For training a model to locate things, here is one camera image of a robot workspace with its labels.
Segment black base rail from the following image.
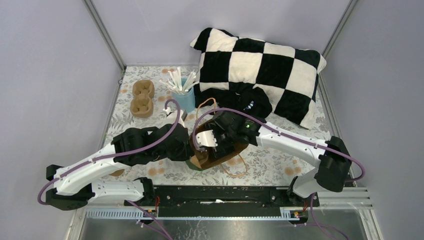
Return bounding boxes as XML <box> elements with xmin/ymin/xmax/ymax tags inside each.
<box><xmin>76</xmin><ymin>184</ymin><xmax>374</xmax><ymax>221</ymax></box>

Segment brown cardboard cup carrier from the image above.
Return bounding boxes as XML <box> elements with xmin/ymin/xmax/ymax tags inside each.
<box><xmin>130</xmin><ymin>79</ymin><xmax>155</xmax><ymax>118</ymax></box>

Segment stack of brown paper cups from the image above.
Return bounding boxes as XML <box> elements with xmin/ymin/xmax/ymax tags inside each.
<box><xmin>109</xmin><ymin>169</ymin><xmax>125</xmax><ymax>177</ymax></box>

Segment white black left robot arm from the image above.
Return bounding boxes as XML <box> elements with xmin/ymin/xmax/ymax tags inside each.
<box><xmin>39</xmin><ymin>111</ymin><xmax>194</xmax><ymax>211</ymax></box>

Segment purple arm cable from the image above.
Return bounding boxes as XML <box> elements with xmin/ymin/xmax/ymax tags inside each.
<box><xmin>37</xmin><ymin>98</ymin><xmax>182</xmax><ymax>240</ymax></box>
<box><xmin>192</xmin><ymin>107</ymin><xmax>366</xmax><ymax>240</ymax></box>

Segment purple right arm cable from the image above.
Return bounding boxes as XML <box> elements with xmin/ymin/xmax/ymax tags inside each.
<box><xmin>192</xmin><ymin>107</ymin><xmax>366</xmax><ymax>240</ymax></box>

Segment light blue cup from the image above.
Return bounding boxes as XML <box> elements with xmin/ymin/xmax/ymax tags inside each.
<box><xmin>171</xmin><ymin>87</ymin><xmax>196</xmax><ymax>113</ymax></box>

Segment black cloth bundle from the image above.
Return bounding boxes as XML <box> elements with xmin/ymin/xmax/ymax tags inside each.
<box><xmin>193</xmin><ymin>81</ymin><xmax>273</xmax><ymax>118</ymax></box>

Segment green paper bag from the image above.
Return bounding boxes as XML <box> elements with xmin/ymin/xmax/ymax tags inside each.
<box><xmin>185</xmin><ymin>97</ymin><xmax>250</xmax><ymax>178</ymax></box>

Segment floral patterned table mat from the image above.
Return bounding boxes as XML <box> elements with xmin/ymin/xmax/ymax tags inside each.
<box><xmin>105</xmin><ymin>65</ymin><xmax>345</xmax><ymax>187</ymax></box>

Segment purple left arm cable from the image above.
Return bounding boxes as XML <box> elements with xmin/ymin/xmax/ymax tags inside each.
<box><xmin>37</xmin><ymin>98</ymin><xmax>182</xmax><ymax>240</ymax></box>

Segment white wrapped straws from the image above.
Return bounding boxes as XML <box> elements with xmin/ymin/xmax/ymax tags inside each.
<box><xmin>159</xmin><ymin>67</ymin><xmax>200</xmax><ymax>95</ymax></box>

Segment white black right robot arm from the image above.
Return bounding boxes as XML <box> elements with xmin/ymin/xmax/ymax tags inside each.
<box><xmin>192</xmin><ymin>107</ymin><xmax>353</xmax><ymax>206</ymax></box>

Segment black white checkered pillow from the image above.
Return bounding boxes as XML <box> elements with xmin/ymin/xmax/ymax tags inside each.
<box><xmin>190</xmin><ymin>27</ymin><xmax>327</xmax><ymax>129</ymax></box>

